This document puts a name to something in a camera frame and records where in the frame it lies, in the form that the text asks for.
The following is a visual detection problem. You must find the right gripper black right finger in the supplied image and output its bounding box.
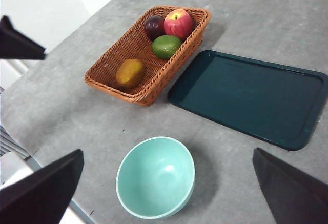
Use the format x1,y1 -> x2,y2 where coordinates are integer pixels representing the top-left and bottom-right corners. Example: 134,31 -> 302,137
253,147 -> 328,224

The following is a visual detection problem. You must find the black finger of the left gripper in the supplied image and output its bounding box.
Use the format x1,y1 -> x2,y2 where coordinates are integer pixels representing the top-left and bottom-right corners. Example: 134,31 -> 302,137
0,15 -> 47,60

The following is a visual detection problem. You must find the teal ceramic bowl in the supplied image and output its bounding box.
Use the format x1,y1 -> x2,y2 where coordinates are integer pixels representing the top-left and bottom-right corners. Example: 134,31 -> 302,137
115,136 -> 196,220

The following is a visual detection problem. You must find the green fruit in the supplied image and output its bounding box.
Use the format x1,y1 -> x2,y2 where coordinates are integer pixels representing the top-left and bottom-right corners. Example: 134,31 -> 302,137
151,35 -> 183,60

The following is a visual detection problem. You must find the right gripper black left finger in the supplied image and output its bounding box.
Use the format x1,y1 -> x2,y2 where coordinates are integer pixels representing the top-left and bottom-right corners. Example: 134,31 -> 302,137
0,149 -> 85,224

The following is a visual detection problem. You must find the dark teal plastic tray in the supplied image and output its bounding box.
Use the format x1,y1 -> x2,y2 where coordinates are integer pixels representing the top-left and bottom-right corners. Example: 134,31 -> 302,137
167,49 -> 328,152

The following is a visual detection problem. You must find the dark purple plum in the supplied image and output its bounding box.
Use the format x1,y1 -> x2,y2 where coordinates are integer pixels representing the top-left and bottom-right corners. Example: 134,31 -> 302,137
144,15 -> 166,41

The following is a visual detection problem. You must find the brown wicker basket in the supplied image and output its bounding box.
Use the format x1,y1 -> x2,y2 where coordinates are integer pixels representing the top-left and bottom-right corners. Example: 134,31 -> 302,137
84,5 -> 213,107

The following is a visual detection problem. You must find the red apple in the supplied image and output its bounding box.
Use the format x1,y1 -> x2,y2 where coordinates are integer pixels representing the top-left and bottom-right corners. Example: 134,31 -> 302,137
163,9 -> 194,41

